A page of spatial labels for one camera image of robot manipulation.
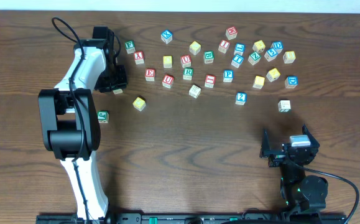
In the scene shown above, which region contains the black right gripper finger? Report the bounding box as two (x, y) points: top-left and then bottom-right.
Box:
(302, 124), (320, 148)
(259, 129), (271, 158)

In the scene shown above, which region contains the green N wooden block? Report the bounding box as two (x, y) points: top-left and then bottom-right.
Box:
(113, 88), (123, 95)

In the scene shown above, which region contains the red E wooden block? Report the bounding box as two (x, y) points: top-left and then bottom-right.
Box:
(145, 68), (155, 82)

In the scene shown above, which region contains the red u block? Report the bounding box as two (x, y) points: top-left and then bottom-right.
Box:
(180, 55), (192, 68)
(162, 74), (174, 88)

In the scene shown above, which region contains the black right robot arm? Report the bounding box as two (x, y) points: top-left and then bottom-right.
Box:
(260, 126), (328, 213)

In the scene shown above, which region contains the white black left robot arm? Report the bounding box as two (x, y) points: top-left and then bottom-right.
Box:
(36, 37), (118, 223)

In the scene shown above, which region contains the red Y wooden block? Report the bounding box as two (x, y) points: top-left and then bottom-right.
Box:
(134, 51), (145, 65)

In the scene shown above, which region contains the green F wooden block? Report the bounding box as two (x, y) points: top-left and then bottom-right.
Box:
(124, 40), (136, 54)

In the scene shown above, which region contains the yellow block lower left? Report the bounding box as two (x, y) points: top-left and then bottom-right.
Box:
(132, 96), (146, 111)

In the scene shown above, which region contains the green J wooden block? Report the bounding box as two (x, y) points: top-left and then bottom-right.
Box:
(97, 111), (109, 123)

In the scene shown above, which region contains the green 7 wooden block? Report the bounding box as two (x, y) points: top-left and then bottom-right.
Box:
(278, 100), (291, 113)

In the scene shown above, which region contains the yellow O top block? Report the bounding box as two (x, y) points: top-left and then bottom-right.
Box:
(163, 55), (173, 68)

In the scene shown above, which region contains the blue 2 wooden block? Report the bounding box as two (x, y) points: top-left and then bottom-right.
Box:
(235, 92), (247, 105)

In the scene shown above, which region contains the blue D block near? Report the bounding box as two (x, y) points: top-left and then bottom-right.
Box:
(285, 76), (298, 89)

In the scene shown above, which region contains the blue d block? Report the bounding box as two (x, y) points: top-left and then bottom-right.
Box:
(285, 76), (298, 89)
(270, 41), (284, 54)

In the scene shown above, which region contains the blue X wooden block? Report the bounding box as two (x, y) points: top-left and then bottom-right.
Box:
(160, 30), (173, 44)

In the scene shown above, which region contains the yellow S wooden block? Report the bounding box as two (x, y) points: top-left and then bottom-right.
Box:
(252, 76), (265, 89)

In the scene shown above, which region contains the green R wooden block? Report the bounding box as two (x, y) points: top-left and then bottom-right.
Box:
(183, 67), (193, 80)

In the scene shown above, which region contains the yellow picture wooden block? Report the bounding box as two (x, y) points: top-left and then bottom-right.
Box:
(266, 68), (280, 82)

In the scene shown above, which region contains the yellow O side block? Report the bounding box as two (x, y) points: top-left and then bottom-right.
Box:
(188, 85), (201, 99)

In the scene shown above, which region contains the yellow block centre top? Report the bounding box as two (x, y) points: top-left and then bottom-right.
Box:
(189, 41), (201, 55)

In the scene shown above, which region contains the blue P wooden block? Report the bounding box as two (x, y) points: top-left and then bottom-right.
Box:
(223, 70), (234, 83)

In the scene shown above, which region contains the yellow 8 wooden block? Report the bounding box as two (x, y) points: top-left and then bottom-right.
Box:
(283, 51), (296, 64)

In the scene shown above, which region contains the red I block lower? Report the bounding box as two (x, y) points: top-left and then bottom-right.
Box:
(205, 75), (216, 88)

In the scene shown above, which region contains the red i block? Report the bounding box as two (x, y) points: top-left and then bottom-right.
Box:
(218, 40), (230, 54)
(205, 75), (216, 88)

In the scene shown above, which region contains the green Z wooden block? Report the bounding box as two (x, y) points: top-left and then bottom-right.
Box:
(248, 52), (261, 65)

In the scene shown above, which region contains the blue T wooden block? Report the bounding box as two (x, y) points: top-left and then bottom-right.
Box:
(231, 54), (244, 68)

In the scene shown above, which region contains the green B wooden block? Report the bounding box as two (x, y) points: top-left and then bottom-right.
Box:
(203, 50), (215, 63)

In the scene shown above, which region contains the blue 5 wooden block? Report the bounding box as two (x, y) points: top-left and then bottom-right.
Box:
(264, 48), (278, 62)

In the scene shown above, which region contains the blue D block far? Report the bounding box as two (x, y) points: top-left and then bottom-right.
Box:
(270, 41), (284, 54)

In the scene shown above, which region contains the yellow monkey picture block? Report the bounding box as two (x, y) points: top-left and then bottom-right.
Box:
(252, 40), (265, 54)

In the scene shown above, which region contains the blue L wooden block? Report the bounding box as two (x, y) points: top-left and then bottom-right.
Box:
(234, 43), (246, 56)

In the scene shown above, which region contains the red I block upper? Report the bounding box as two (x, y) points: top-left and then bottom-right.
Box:
(218, 40), (230, 54)

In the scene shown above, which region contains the red block far top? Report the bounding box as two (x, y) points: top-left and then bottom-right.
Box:
(226, 26), (238, 40)

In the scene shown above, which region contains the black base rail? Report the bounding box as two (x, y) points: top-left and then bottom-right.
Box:
(35, 212), (348, 224)

